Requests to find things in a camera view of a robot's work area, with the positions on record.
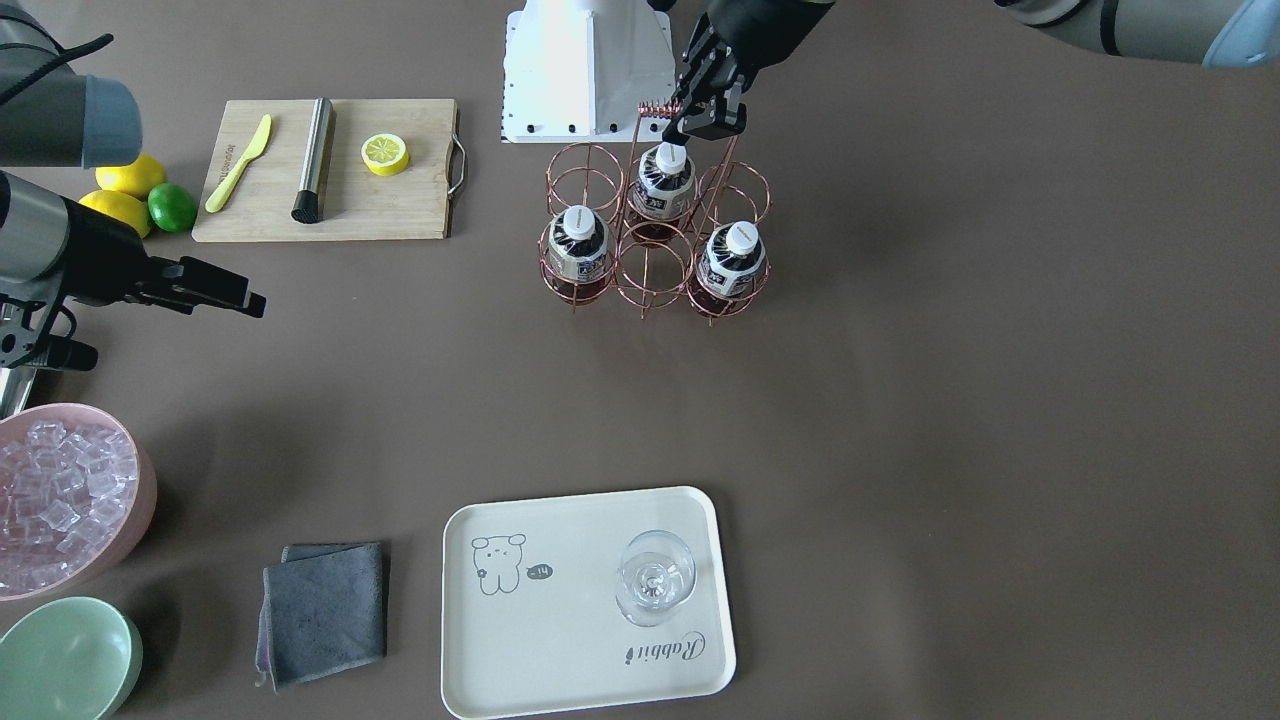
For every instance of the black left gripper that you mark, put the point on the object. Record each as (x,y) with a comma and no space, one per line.
(757,30)

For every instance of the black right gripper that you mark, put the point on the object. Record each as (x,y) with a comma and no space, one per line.
(97,257)

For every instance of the copper wire bottle basket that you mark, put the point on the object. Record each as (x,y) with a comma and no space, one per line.
(650,276)

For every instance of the tea bottle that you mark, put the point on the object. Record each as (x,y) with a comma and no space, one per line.
(663,192)
(578,255)

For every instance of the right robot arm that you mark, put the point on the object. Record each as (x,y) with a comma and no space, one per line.
(56,249)

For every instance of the tea bottle edge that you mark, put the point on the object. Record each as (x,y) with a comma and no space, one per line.
(726,274)

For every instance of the green lime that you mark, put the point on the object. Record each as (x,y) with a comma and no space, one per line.
(172,208)

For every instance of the yellow plastic knife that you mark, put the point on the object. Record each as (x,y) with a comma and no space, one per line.
(252,151)

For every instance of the lower whole lemon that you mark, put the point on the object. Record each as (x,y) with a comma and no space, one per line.
(122,207)

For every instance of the whole lemon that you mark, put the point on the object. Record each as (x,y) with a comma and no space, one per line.
(135,179)
(122,207)

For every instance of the upper whole lemon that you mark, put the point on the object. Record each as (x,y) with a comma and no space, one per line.
(135,179)

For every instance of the steel muddler black tip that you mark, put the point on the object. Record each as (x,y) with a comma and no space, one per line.
(308,201)

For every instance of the bamboo cutting board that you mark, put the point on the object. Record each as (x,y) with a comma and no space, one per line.
(355,204)

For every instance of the steel ice scoop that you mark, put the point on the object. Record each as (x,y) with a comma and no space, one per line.
(17,387)

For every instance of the half lemon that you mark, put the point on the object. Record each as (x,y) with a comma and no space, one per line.
(385,154)

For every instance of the pink bowl of ice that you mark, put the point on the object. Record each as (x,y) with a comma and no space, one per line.
(79,494)

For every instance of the grey folded cloth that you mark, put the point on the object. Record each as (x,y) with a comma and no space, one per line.
(323,611)

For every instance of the green bowl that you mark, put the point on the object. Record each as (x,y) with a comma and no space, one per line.
(74,658)

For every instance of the clear wine glass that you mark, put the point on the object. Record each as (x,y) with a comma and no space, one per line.
(656,576)

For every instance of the cream serving tray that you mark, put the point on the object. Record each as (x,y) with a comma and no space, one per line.
(529,622)

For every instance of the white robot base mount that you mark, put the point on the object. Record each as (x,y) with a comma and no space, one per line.
(578,71)

